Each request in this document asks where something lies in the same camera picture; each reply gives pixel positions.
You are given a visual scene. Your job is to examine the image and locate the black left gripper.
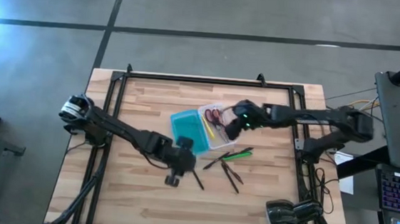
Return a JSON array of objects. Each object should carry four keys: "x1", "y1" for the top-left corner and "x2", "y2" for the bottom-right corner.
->
[{"x1": 163, "y1": 135, "x2": 200, "y2": 190}]

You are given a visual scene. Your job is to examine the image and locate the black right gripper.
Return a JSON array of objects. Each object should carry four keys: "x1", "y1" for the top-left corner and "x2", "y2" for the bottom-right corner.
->
[{"x1": 220, "y1": 98, "x2": 270, "y2": 143}]

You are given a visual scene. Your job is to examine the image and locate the red-handled scissors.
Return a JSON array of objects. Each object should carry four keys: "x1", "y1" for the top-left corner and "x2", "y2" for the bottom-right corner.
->
[{"x1": 201, "y1": 107, "x2": 232, "y2": 143}]

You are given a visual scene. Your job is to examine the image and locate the dark grey pen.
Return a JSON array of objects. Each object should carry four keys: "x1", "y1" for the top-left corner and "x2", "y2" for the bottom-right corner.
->
[{"x1": 190, "y1": 169, "x2": 207, "y2": 192}]

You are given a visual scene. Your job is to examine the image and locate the yellow pencil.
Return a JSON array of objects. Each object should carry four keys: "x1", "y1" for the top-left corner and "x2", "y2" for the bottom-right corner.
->
[{"x1": 200, "y1": 114, "x2": 218, "y2": 141}]

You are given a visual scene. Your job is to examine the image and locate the black pen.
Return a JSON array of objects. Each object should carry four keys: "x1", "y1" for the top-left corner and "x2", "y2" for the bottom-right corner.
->
[
  {"x1": 202, "y1": 150, "x2": 232, "y2": 173},
  {"x1": 228, "y1": 144, "x2": 255, "y2": 158}
]

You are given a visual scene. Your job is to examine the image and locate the clear plastic supply box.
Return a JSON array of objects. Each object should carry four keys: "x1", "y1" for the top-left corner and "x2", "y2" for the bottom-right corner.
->
[{"x1": 194, "y1": 101, "x2": 242, "y2": 153}]

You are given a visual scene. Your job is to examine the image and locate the blue plastic box lid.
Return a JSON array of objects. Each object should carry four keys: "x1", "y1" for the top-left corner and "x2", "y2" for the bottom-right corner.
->
[{"x1": 167, "y1": 106, "x2": 214, "y2": 157}]

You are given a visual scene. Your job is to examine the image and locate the green pen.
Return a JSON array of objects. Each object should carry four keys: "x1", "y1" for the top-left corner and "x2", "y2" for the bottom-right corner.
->
[{"x1": 222, "y1": 149, "x2": 253, "y2": 164}]

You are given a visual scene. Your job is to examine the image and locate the grey metal plate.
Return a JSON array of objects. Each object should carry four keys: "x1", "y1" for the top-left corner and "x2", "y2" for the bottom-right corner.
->
[{"x1": 293, "y1": 138, "x2": 307, "y2": 153}]

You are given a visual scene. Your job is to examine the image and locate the black desk lamp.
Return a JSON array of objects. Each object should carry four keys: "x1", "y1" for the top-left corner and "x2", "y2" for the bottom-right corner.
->
[{"x1": 264, "y1": 196, "x2": 324, "y2": 224}]

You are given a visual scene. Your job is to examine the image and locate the white paper sheet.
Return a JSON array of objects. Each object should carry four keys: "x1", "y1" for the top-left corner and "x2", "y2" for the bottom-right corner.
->
[{"x1": 330, "y1": 151, "x2": 358, "y2": 195}]

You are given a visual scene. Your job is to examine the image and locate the grey side table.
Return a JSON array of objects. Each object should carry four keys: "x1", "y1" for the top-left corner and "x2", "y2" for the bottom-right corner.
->
[{"x1": 366, "y1": 69, "x2": 400, "y2": 170}]

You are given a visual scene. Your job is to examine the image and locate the black aluminium table frame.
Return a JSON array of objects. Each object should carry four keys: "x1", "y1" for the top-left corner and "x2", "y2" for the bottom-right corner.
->
[{"x1": 46, "y1": 63, "x2": 359, "y2": 224}]

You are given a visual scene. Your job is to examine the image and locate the black cable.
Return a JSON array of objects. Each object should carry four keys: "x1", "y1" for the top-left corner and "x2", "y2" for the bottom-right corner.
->
[{"x1": 311, "y1": 166, "x2": 338, "y2": 215}]

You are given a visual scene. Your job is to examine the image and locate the yellow cable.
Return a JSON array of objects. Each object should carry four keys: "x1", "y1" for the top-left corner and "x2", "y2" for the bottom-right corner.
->
[{"x1": 345, "y1": 97, "x2": 381, "y2": 113}]

